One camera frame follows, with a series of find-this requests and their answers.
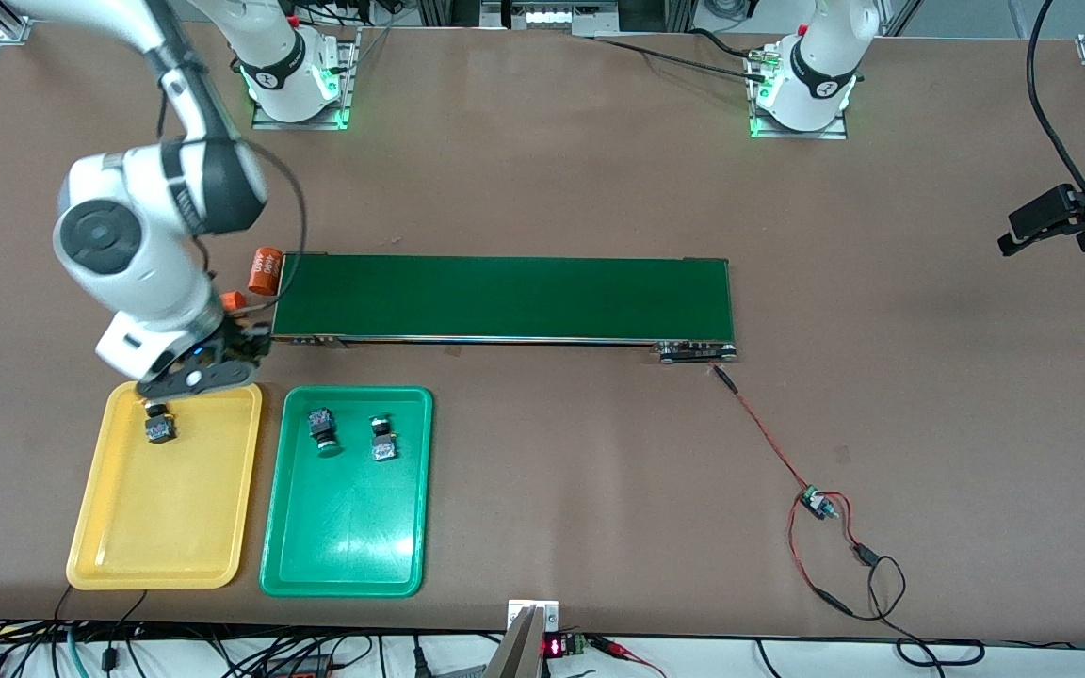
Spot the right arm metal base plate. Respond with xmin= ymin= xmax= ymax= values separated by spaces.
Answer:
xmin=251 ymin=26 xmax=360 ymax=130

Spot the green mushroom push button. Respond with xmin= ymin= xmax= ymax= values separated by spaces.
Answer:
xmin=367 ymin=413 xmax=401 ymax=463
xmin=306 ymin=406 xmax=344 ymax=460

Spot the black power cable loop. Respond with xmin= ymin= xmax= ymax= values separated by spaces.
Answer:
xmin=867 ymin=556 xmax=986 ymax=667

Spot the green conveyor belt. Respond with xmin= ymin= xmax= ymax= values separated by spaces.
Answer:
xmin=268 ymin=252 xmax=737 ymax=365

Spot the green plastic tray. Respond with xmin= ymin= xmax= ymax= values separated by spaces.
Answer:
xmin=259 ymin=385 xmax=435 ymax=599

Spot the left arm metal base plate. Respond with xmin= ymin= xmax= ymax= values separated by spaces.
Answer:
xmin=750 ymin=42 xmax=850 ymax=140

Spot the red power wire loop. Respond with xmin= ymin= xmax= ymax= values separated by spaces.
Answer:
xmin=787 ymin=490 xmax=881 ymax=620

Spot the white LED light bar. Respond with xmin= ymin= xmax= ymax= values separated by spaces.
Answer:
xmin=524 ymin=8 xmax=621 ymax=29

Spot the yellow mushroom push button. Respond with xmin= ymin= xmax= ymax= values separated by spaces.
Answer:
xmin=143 ymin=402 xmax=179 ymax=446

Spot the black cable with inline box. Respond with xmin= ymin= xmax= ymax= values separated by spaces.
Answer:
xmin=100 ymin=589 xmax=148 ymax=670

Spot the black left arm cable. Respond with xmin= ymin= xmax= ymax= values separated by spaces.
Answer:
xmin=1027 ymin=0 xmax=1085 ymax=223

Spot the yellow plastic tray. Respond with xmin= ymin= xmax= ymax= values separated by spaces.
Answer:
xmin=66 ymin=380 xmax=264 ymax=591

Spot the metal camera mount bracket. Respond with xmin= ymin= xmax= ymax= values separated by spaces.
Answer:
xmin=484 ymin=599 xmax=562 ymax=678

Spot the aluminium frame structure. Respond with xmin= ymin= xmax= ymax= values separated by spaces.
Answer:
xmin=415 ymin=0 xmax=699 ymax=37

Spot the red black conveyor wire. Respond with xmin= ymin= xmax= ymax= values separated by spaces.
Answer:
xmin=712 ymin=363 xmax=815 ymax=494

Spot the red clip lead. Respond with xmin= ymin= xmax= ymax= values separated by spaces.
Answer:
xmin=590 ymin=636 xmax=671 ymax=678

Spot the thin black table cable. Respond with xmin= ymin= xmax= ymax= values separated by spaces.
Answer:
xmin=590 ymin=36 xmax=769 ymax=81

